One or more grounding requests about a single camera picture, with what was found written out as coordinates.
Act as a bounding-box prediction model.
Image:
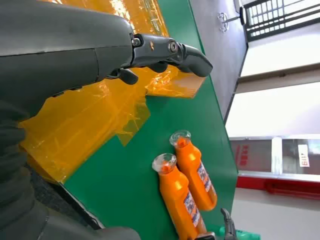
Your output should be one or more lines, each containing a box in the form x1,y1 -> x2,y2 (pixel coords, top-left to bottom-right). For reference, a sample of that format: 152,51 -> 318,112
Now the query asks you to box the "metal floor stand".
217,5 -> 247,33

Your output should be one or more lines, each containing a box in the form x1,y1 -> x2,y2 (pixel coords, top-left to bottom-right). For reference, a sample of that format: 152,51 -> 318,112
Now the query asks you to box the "green table mat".
63,0 -> 238,240

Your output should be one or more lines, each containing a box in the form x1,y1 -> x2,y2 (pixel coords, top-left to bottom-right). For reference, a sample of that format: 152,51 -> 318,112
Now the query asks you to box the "white paper sign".
297,144 -> 310,168

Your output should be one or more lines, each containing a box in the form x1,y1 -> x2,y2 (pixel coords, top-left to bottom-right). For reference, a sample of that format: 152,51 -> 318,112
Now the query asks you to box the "green plastic bottle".
207,224 -> 261,240

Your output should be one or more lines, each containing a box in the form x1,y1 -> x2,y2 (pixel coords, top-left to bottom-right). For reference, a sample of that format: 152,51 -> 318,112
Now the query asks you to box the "black window grille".
243,0 -> 320,43

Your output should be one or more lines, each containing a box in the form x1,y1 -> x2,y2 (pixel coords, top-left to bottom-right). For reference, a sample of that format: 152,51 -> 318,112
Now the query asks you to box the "yellow plastic sheet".
18,0 -> 206,185

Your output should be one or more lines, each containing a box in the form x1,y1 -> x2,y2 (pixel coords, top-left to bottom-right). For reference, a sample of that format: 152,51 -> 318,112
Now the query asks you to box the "white red display cabinet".
229,135 -> 320,201

